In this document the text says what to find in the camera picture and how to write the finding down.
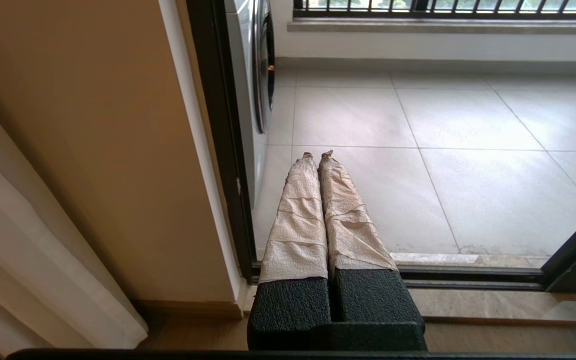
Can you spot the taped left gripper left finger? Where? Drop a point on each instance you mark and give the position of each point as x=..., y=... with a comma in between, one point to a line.
x=295, y=240

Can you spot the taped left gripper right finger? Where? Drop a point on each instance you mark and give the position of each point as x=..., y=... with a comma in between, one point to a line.
x=358, y=250

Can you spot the dark framed sliding glass door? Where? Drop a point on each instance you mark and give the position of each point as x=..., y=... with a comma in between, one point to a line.
x=218, y=125

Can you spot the white front-load washing machine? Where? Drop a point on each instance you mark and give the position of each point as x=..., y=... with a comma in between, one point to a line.
x=240, y=75

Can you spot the long grey stone sill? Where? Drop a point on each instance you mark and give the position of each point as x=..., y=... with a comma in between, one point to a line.
x=443, y=26

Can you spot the long black balcony railing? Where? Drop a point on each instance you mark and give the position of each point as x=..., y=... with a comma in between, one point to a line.
x=468, y=15

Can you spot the white curtain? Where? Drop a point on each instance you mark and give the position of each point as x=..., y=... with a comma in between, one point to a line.
x=28, y=250

